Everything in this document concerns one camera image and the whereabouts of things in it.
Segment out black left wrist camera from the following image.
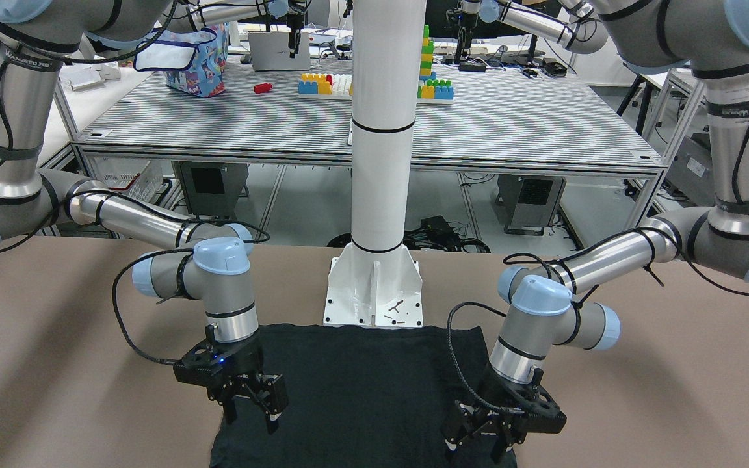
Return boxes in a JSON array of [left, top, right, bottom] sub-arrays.
[[512, 384, 567, 434]]

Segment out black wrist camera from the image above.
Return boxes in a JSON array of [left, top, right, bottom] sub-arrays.
[[512, 384, 567, 434], [173, 340, 232, 387]]

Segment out black printed t-shirt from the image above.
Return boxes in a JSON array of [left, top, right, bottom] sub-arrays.
[[210, 324, 494, 467]]

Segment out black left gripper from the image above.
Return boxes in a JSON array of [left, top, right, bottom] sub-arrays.
[[441, 367, 541, 464]]

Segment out red toy block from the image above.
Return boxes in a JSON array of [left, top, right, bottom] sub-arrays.
[[253, 82, 273, 94]]

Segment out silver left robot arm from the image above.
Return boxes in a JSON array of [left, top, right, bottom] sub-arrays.
[[443, 1, 749, 463]]

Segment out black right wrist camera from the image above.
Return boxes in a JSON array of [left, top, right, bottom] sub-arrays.
[[173, 340, 232, 387]]

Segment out colourful fabric bag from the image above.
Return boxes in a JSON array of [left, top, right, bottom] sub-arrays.
[[133, 23, 228, 98]]

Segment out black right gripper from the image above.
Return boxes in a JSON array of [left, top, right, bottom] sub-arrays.
[[205, 328, 289, 435]]

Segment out colourful toy block set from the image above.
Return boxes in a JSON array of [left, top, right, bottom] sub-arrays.
[[297, 25, 455, 105]]

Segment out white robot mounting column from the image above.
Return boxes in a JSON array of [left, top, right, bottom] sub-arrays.
[[323, 1, 426, 328]]

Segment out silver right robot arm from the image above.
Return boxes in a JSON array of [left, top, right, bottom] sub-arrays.
[[0, 1, 288, 433]]

